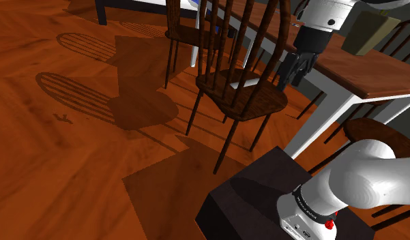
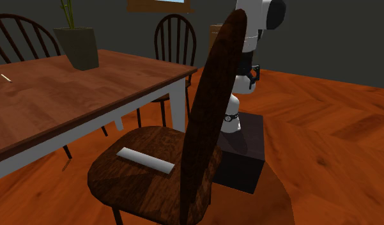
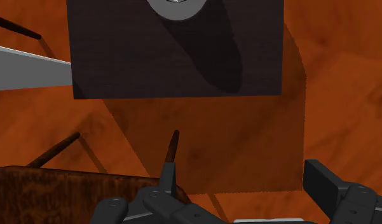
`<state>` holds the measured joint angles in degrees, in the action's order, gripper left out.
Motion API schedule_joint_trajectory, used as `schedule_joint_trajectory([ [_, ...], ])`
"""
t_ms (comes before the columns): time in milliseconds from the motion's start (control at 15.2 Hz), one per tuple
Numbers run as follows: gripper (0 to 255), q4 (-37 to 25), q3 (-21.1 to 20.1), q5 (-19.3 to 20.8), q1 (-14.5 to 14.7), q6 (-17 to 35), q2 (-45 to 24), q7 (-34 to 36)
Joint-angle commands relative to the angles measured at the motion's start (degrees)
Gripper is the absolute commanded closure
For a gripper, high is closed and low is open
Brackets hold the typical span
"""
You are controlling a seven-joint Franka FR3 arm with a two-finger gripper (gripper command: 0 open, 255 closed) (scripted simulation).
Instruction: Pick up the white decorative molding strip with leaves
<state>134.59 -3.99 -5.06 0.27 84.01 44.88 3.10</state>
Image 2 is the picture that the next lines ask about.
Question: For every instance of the dark spindle-back chair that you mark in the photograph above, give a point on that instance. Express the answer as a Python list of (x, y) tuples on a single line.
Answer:
[(11, 34), (176, 37)]

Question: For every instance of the wooden table with white frame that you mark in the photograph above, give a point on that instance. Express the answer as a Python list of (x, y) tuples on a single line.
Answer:
[(73, 93)]

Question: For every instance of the dark robot stand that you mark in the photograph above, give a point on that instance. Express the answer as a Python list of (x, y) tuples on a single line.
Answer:
[(245, 155)]

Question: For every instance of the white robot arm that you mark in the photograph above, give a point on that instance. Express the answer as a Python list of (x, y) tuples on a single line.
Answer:
[(252, 37)]

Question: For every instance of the green plant in grey pot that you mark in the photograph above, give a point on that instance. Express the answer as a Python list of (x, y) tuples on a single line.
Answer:
[(81, 48)]

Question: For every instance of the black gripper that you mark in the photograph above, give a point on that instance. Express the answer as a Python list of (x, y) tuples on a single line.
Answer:
[(256, 74)]

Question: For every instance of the wood-framed window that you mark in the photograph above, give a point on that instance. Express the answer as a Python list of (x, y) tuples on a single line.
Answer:
[(160, 7)]

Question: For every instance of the small white stick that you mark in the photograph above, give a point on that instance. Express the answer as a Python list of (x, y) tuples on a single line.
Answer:
[(6, 78)]

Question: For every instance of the white flat bar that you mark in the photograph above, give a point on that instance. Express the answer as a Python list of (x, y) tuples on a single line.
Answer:
[(145, 159)]

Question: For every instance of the dark wood solid-back chair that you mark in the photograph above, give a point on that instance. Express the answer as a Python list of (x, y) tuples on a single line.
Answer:
[(207, 102)]

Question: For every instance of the light brown box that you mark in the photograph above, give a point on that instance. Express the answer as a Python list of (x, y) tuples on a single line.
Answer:
[(214, 35)]

